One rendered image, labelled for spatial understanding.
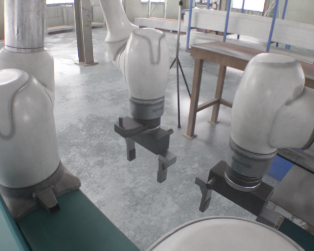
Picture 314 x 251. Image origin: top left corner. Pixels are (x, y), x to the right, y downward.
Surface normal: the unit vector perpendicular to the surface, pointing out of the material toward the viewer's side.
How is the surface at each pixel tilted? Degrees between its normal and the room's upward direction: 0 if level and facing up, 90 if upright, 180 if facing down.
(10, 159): 88
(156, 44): 72
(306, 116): 68
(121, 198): 0
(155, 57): 81
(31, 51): 94
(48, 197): 7
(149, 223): 0
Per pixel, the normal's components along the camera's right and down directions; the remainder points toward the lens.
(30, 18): 0.67, 0.45
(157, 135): 0.04, -0.86
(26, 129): 0.76, 0.18
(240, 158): -0.70, 0.34
